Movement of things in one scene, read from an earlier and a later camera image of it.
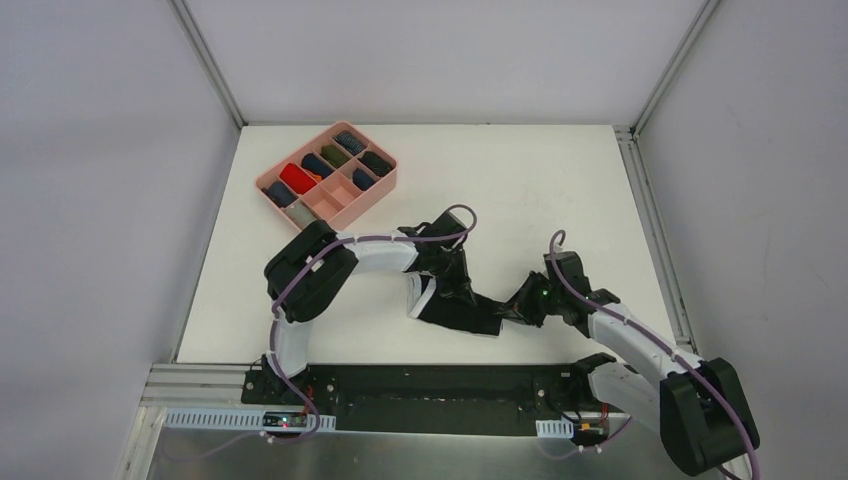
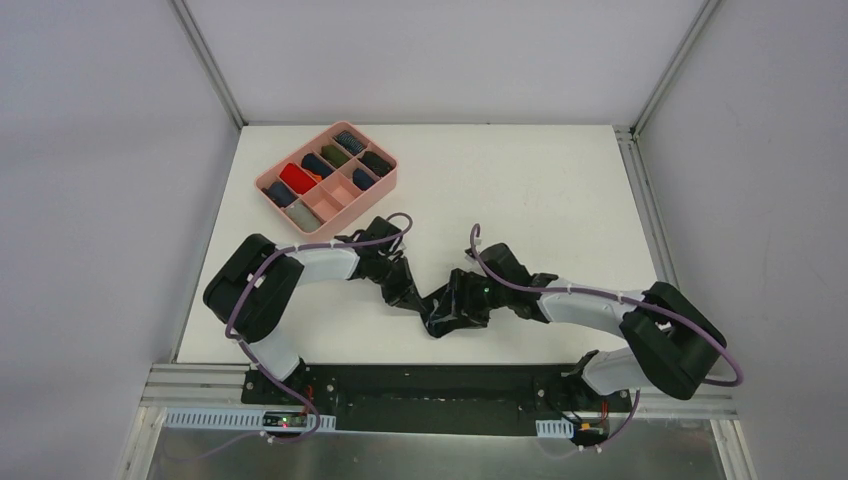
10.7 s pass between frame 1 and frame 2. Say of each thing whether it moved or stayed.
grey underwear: stayed
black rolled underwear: stayed
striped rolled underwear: stayed
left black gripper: moved
